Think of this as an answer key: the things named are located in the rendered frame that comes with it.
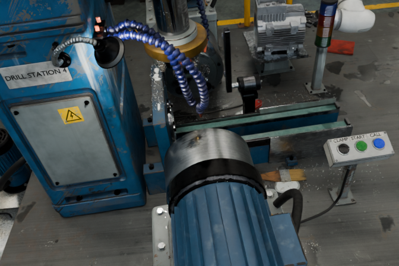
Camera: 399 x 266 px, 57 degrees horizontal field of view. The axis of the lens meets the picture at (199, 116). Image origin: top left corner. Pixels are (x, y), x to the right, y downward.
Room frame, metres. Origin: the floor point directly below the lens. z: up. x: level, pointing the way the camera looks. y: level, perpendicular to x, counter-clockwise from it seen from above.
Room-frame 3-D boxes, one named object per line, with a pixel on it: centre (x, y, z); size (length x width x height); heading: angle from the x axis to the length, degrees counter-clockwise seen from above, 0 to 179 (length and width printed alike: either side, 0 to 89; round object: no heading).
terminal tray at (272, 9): (1.42, -0.35, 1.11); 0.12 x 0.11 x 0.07; 85
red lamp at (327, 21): (1.23, -0.53, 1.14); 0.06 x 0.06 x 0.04
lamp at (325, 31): (1.23, -0.53, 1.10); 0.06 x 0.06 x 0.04
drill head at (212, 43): (1.24, 0.01, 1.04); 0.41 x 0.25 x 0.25; 2
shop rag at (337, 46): (1.53, -0.74, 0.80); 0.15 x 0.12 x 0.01; 64
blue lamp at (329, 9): (1.23, -0.53, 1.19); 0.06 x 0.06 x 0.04
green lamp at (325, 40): (1.23, -0.53, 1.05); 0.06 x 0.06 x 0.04
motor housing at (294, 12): (1.42, -0.39, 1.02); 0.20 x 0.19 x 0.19; 85
